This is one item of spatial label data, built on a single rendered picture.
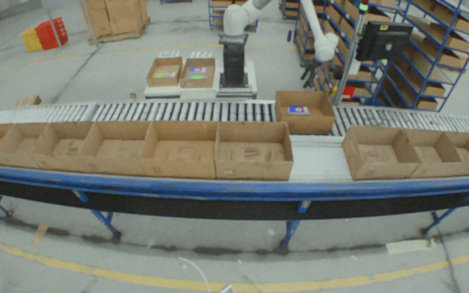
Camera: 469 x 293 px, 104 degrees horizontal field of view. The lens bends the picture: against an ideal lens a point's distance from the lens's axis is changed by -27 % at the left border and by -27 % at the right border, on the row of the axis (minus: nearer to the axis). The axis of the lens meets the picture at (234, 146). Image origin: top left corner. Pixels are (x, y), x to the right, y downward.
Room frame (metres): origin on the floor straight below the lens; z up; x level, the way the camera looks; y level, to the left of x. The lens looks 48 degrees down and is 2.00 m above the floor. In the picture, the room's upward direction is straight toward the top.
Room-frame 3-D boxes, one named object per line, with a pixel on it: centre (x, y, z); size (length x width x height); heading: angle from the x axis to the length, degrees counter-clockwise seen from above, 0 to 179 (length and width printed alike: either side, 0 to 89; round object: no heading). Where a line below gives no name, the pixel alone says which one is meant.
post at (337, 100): (1.61, -0.85, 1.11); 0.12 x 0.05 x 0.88; 89
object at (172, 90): (2.04, 0.31, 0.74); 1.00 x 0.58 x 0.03; 90
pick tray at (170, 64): (2.03, 0.65, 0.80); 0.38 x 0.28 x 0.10; 2
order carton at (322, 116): (1.39, -0.51, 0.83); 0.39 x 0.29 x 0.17; 90
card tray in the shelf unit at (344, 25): (2.25, -1.24, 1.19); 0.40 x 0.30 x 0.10; 179
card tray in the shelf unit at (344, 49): (2.25, -1.23, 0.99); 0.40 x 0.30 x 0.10; 175
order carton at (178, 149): (0.90, 0.29, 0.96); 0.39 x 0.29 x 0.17; 89
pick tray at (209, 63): (1.99, 0.33, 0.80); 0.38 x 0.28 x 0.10; 179
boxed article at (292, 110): (1.49, -0.50, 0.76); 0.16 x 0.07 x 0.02; 91
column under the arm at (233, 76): (1.93, 0.01, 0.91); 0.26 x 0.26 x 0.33; 0
